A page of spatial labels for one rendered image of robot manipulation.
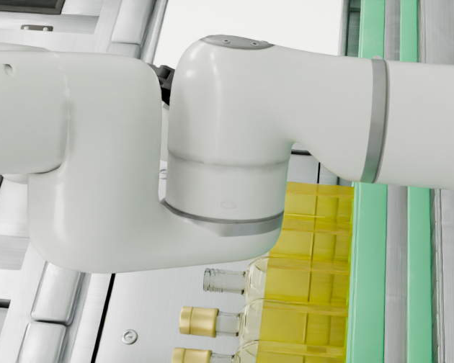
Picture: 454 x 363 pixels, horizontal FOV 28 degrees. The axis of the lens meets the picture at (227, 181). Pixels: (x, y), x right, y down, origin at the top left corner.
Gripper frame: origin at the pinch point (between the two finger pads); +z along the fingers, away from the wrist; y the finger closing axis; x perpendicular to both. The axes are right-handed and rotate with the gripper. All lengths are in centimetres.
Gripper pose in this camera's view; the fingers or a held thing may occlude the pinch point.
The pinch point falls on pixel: (248, 114)
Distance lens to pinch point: 82.1
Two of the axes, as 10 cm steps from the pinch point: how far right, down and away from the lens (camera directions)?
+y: -6.4, -5.2, -5.7
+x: 3.8, -8.5, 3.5
